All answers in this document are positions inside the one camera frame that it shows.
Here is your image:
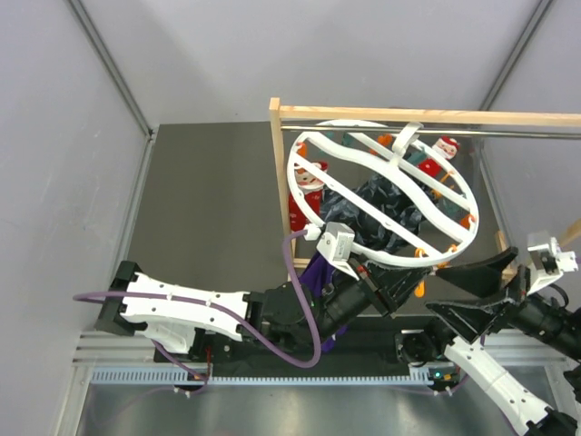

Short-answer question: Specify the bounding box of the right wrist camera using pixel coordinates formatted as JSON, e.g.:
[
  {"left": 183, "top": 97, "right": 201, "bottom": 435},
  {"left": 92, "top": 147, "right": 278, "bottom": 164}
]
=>
[{"left": 527, "top": 232, "right": 578, "bottom": 295}]

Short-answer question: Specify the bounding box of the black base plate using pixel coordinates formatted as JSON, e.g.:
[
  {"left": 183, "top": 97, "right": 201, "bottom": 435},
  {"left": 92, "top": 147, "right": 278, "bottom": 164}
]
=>
[{"left": 154, "top": 315, "right": 437, "bottom": 377}]

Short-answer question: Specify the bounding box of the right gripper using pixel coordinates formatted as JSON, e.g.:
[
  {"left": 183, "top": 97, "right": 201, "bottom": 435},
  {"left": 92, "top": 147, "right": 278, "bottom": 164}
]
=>
[{"left": 423, "top": 243, "right": 581, "bottom": 359}]

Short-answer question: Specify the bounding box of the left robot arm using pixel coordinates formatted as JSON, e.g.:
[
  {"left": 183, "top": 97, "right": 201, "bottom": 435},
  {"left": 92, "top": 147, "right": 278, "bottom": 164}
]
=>
[{"left": 94, "top": 259, "right": 428, "bottom": 368}]

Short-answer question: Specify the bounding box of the grey cable duct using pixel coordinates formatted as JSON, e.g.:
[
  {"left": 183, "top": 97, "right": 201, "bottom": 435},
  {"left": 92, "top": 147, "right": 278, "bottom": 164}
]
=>
[{"left": 91, "top": 366, "right": 455, "bottom": 386}]

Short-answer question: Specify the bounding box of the red snowflake sock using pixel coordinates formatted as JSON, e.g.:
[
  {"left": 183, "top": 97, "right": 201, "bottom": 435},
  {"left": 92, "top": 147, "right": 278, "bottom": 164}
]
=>
[{"left": 417, "top": 135, "right": 462, "bottom": 181}]

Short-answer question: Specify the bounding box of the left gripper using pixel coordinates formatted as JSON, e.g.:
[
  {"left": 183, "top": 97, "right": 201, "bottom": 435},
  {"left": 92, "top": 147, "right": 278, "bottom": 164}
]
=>
[{"left": 304, "top": 246, "right": 429, "bottom": 350}]

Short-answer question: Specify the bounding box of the dark patterned cloth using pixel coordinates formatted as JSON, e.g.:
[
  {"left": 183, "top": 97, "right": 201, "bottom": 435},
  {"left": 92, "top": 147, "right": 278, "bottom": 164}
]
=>
[{"left": 321, "top": 173, "right": 425, "bottom": 254}]

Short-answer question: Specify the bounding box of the clear plastic bin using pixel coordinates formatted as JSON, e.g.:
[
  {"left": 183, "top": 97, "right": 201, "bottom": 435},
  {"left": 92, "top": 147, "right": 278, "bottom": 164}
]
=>
[{"left": 290, "top": 126, "right": 518, "bottom": 273}]

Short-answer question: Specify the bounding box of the purple sock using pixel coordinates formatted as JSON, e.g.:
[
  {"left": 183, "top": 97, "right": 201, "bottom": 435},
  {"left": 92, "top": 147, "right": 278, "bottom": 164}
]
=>
[{"left": 299, "top": 253, "right": 348, "bottom": 353}]

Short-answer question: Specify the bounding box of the red santa sock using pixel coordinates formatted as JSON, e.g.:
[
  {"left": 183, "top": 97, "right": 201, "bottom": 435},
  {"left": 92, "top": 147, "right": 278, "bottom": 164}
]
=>
[{"left": 287, "top": 163, "right": 326, "bottom": 232}]

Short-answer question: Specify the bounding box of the wooden rack frame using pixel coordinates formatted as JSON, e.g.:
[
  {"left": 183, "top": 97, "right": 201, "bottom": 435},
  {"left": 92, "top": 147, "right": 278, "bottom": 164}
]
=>
[{"left": 269, "top": 97, "right": 580, "bottom": 275}]

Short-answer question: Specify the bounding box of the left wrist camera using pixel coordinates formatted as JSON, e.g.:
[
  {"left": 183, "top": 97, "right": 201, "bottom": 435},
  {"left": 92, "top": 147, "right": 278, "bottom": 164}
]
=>
[{"left": 304, "top": 222, "right": 358, "bottom": 279}]

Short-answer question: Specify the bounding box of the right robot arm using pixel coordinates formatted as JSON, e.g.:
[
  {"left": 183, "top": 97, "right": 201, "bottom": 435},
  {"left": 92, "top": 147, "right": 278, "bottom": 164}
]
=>
[{"left": 399, "top": 243, "right": 580, "bottom": 435}]

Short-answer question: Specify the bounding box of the white round clip hanger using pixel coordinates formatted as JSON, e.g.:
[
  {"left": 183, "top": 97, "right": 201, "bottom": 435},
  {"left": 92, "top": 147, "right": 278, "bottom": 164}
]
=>
[{"left": 286, "top": 119, "right": 479, "bottom": 267}]

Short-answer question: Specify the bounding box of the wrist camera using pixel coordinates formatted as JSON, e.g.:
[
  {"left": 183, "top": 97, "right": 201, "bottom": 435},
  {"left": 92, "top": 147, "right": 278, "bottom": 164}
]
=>
[
  {"left": 527, "top": 232, "right": 578, "bottom": 295},
  {"left": 304, "top": 222, "right": 358, "bottom": 279}
]

